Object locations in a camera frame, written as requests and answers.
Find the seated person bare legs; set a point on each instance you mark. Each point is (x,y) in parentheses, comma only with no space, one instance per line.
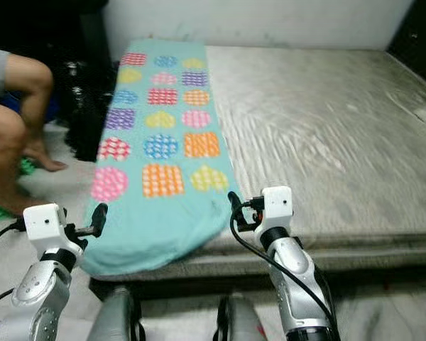
(7,142)

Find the teal blanket with colourful shapes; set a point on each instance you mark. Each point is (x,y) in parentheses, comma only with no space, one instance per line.
(156,213)

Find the black tufted headboard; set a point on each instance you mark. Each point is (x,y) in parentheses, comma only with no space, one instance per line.
(415,32)

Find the dark wooden cabinet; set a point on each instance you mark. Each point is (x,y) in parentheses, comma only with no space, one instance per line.
(42,28)

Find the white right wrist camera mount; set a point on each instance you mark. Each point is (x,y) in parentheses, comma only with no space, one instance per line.
(277,204)

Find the small green toy block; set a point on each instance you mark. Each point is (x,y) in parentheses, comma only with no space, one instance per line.
(27,167)

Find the black plastic bags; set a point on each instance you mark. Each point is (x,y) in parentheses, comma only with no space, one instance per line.
(85,110)

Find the white grey-speckled quilted mattress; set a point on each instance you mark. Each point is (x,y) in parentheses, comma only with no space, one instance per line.
(312,128)

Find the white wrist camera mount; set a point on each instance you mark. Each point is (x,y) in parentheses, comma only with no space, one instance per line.
(277,204)
(42,223)

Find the dark bed frame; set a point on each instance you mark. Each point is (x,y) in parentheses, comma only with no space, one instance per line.
(277,283)

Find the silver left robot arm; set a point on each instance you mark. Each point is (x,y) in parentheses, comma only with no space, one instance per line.
(39,298)

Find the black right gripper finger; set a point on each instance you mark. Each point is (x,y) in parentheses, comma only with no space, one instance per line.
(235,208)

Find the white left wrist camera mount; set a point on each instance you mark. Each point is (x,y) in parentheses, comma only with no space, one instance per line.
(42,223)

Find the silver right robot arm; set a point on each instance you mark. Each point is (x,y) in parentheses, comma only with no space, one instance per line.
(302,284)

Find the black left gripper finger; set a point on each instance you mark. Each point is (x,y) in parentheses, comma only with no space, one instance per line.
(100,217)

